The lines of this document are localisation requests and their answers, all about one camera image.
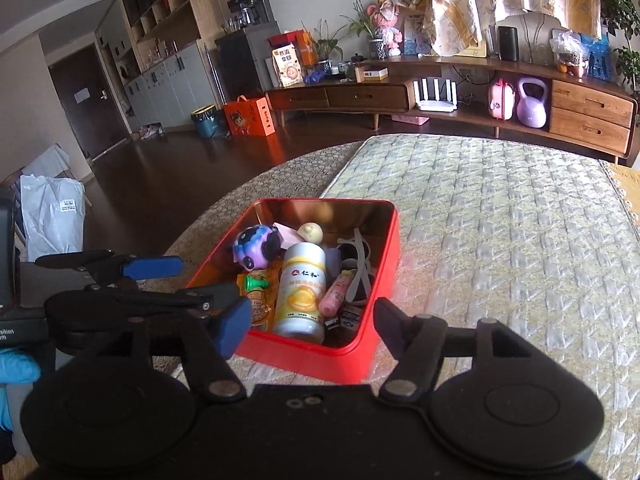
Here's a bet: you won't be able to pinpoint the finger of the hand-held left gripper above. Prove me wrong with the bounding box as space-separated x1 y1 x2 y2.
44 282 242 319
35 250 185 286

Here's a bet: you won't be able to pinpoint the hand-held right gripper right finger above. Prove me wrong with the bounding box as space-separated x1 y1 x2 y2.
374 297 523 403

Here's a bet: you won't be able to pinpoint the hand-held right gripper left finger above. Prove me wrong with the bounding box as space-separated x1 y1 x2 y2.
125 296 253 403

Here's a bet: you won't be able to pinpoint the orange snack packet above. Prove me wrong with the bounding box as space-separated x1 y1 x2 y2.
236 270 281 333

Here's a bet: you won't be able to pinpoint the pink tube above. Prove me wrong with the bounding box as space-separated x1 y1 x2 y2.
318 269 356 317

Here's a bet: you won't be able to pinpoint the red tin box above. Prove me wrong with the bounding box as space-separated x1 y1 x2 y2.
185 198 400 383

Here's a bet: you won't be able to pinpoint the white bottle yellow label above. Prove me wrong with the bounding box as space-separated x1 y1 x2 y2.
272 241 327 345

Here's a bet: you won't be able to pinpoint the grey-armed sunglasses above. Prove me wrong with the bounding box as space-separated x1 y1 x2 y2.
325 227 373 306

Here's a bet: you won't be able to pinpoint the purple toy figure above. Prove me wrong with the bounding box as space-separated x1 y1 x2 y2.
232 224 283 270

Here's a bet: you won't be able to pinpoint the person's left hand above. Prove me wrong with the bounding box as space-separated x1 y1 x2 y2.
0 347 42 433

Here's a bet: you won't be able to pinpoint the white plastic bag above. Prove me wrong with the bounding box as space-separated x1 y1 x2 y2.
20 174 86 263

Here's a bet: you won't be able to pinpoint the cream quilted mat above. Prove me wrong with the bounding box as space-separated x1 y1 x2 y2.
172 132 640 480

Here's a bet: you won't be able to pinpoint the beige patterned tablecloth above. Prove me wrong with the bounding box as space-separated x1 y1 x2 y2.
165 141 363 286

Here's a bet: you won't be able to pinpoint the blue bucket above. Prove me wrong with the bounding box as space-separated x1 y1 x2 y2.
191 105 228 139

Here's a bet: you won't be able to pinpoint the orange gift box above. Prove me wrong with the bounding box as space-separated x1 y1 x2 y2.
223 95 276 137

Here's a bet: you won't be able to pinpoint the dark wooden door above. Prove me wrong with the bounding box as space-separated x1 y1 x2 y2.
48 42 130 158

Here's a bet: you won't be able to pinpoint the black mini fridge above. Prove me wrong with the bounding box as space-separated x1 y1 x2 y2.
215 20 281 103

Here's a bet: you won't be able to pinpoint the white router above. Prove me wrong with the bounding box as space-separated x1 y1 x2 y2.
415 77 458 112

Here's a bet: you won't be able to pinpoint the white printed snack box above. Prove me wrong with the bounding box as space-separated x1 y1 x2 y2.
271 44 303 87

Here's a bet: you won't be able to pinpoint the pink toy suitcase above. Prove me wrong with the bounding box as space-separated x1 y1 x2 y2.
488 77 516 121

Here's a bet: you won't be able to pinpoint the purple kettlebell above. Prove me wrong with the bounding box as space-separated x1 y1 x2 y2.
516 77 548 128

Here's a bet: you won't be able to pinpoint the yellow lace-edged mat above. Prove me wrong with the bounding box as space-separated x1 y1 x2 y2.
600 160 640 241

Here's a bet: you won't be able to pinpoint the red and orange box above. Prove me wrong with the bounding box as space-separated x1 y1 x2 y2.
267 30 321 66

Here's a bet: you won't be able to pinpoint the plant in patterned pot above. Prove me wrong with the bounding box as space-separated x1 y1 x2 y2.
345 0 388 60

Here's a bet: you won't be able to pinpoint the black coffee machine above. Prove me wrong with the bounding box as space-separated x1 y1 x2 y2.
227 0 273 26

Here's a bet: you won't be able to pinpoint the orchid plant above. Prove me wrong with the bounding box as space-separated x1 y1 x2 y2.
300 19 346 73

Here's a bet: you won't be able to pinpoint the wooden tv cabinet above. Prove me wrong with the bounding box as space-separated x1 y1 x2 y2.
265 55 640 163

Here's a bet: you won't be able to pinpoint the blue picture card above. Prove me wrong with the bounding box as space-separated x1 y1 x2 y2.
402 14 433 56

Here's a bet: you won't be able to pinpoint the pink plush doll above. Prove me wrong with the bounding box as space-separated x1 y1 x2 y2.
367 0 403 57

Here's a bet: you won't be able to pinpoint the black cylinder speaker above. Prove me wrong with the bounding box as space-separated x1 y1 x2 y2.
497 26 521 60

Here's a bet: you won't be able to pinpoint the plastic bag with fruit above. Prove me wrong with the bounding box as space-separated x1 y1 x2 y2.
550 30 588 77

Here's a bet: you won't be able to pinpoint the grey scalloped chair back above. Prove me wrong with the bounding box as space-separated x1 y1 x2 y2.
487 12 571 63

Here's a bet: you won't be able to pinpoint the blue picture box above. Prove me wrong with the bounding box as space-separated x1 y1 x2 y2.
580 34 613 82

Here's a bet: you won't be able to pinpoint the tall green potted tree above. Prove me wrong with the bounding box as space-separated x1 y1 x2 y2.
600 0 640 96

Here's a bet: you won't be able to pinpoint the wooden shelving wall cabinet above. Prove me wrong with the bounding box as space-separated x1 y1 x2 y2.
95 0 221 133

